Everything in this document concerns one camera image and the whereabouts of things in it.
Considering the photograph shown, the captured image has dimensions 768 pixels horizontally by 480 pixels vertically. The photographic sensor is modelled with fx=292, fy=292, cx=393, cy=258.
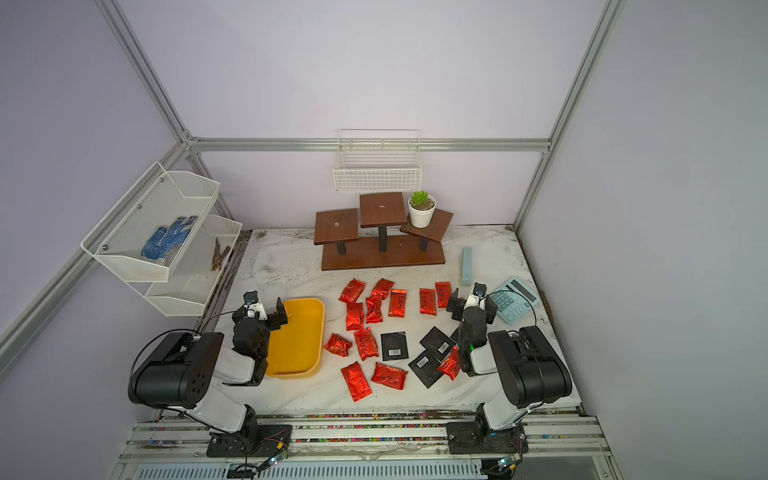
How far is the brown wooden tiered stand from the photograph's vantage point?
0.98m

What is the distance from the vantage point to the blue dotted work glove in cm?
75

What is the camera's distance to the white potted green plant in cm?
95
